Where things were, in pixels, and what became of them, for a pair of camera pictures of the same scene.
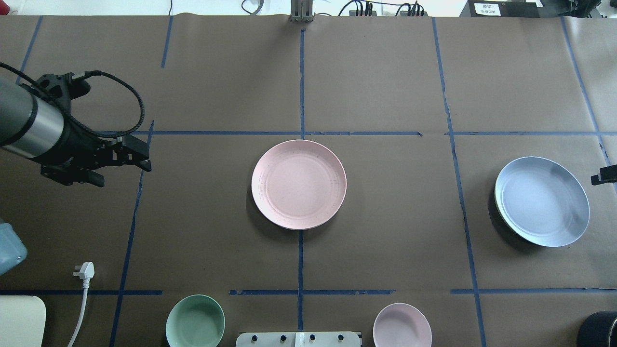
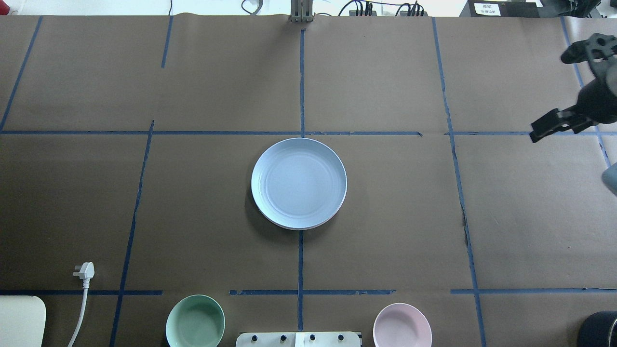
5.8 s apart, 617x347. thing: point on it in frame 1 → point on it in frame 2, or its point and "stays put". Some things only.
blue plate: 542,201 → 299,182
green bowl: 195,321 stays put
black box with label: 507,8 stays put
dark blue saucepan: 599,329 stays put
